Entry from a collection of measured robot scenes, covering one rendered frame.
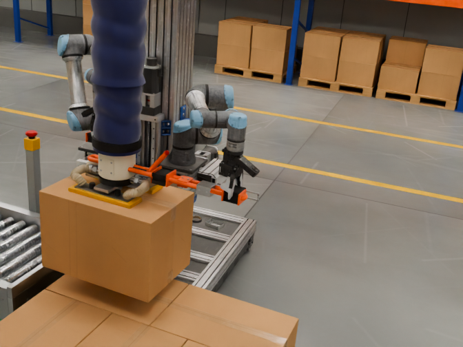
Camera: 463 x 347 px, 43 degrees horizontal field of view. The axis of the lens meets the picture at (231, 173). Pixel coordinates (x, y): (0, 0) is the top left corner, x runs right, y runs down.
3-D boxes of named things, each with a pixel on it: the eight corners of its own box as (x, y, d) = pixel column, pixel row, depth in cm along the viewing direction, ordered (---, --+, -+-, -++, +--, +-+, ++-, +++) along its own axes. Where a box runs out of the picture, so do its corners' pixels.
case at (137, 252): (41, 266, 284) (38, 191, 269) (91, 233, 318) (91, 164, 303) (148, 303, 263) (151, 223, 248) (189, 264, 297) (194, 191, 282)
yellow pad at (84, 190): (67, 191, 271) (67, 181, 269) (81, 184, 280) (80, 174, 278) (129, 209, 259) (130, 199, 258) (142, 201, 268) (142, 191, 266)
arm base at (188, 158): (176, 154, 337) (176, 138, 334) (200, 159, 333) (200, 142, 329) (164, 162, 324) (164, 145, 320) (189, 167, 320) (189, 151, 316)
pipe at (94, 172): (70, 182, 272) (69, 171, 269) (102, 166, 293) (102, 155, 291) (132, 200, 260) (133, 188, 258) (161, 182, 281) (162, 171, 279)
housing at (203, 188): (195, 193, 256) (196, 184, 254) (202, 188, 262) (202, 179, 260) (209, 197, 254) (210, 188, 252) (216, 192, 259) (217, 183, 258)
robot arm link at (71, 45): (99, 129, 329) (86, 31, 326) (72, 131, 322) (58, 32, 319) (93, 130, 339) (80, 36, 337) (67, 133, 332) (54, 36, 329)
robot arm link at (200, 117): (181, 80, 286) (191, 108, 241) (203, 81, 288) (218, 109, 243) (180, 104, 290) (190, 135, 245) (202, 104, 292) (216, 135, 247)
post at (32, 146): (32, 279, 391) (23, 138, 354) (38, 275, 397) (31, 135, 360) (40, 282, 389) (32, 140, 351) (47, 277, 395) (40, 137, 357)
